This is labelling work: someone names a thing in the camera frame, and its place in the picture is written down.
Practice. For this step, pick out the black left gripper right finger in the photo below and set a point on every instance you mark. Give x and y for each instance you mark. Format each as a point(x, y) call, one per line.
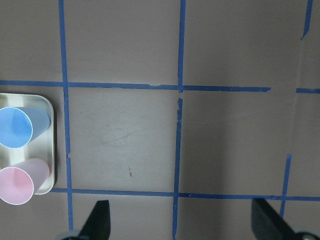
point(267, 224)

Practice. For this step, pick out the cream plastic tray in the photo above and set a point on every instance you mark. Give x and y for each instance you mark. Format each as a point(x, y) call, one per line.
point(43, 147)

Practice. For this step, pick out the pink plastic cup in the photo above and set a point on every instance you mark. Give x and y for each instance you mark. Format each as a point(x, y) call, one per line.
point(19, 182)

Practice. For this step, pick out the blue cup on tray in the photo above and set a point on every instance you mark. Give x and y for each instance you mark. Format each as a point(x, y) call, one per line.
point(21, 125)

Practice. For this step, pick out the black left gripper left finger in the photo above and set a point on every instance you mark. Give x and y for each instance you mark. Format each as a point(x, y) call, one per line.
point(98, 224)

